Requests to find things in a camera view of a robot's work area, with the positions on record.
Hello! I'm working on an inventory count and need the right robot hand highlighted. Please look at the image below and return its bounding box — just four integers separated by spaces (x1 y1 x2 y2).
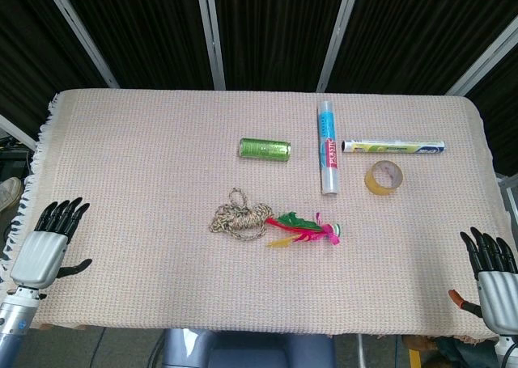
448 226 518 337

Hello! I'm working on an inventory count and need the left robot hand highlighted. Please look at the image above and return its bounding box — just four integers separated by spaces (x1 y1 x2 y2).
10 197 93 290

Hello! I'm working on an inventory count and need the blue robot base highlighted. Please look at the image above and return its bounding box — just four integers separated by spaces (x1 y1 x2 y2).
160 328 337 368

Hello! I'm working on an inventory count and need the colourful feather shuttlecock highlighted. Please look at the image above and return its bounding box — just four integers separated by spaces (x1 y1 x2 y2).
265 211 343 249

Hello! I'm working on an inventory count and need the white shoe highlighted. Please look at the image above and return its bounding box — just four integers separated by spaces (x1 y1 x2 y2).
0 176 23 214

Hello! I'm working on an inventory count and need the pink woven tablecloth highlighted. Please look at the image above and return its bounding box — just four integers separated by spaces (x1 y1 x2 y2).
0 87 516 341

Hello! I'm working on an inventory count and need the yellow adhesive tape roll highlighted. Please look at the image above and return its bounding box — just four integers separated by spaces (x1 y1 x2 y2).
364 159 404 195

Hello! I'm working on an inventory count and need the white yellow tube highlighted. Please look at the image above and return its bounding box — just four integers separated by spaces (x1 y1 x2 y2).
342 139 447 156

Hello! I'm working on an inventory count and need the clear plastic wrap roll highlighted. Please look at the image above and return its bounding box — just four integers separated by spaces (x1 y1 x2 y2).
316 99 340 197

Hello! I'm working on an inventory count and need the green drink can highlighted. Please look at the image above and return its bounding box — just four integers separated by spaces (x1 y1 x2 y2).
238 137 292 163

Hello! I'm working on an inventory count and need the grey metal frame post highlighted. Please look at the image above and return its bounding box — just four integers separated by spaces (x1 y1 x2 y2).
315 0 363 93
194 0 227 91
39 0 121 89
445 15 518 96
0 113 38 152

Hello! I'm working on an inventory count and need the braided rope bundle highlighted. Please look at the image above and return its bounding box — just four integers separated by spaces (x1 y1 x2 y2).
208 187 275 241

